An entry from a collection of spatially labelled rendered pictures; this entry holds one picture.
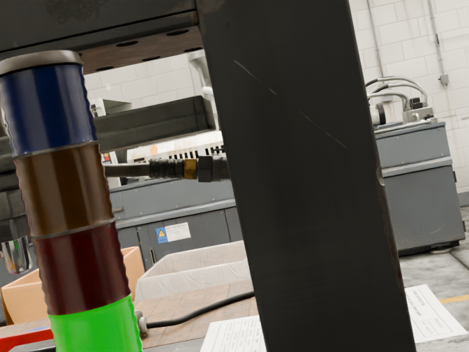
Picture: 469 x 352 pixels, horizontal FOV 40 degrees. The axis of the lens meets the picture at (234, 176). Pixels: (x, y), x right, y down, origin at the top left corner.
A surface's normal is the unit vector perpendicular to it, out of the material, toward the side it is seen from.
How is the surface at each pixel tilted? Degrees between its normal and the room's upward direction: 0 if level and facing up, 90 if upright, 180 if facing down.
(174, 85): 90
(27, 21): 90
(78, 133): 104
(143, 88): 90
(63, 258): 76
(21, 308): 91
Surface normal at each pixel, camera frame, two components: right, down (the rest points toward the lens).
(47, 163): -0.04, -0.19
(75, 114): 0.71, -0.37
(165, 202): -0.11, 0.07
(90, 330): 0.18, 0.26
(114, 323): 0.64, 0.16
